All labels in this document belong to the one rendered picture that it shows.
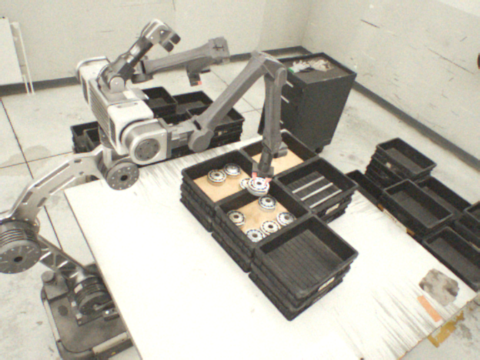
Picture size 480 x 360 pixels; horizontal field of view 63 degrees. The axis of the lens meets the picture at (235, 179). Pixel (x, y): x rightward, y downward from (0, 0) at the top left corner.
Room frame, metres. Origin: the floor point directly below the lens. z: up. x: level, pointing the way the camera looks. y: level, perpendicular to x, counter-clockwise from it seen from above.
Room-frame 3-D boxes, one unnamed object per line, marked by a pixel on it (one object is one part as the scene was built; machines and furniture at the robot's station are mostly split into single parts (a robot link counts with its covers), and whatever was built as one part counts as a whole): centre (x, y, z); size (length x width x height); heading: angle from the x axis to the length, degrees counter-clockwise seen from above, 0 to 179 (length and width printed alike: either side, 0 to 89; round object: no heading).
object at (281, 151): (1.46, -0.15, 1.24); 0.11 x 0.09 x 0.12; 131
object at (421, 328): (1.37, -0.21, 0.35); 1.60 x 1.60 x 0.70; 41
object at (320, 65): (3.38, -0.55, 0.88); 0.29 x 0.22 x 0.03; 131
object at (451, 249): (1.77, -1.52, 0.31); 0.40 x 0.30 x 0.34; 41
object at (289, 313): (1.16, -0.38, 0.76); 0.40 x 0.30 x 0.12; 136
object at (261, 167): (1.43, -0.12, 1.15); 0.10 x 0.07 x 0.07; 91
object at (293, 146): (1.87, -0.23, 0.87); 0.40 x 0.30 x 0.11; 136
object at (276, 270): (1.16, -0.38, 0.92); 0.40 x 0.30 x 0.02; 136
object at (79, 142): (2.46, 1.13, 0.26); 0.40 x 0.30 x 0.23; 131
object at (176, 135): (1.10, 0.25, 1.45); 0.09 x 0.08 x 0.12; 41
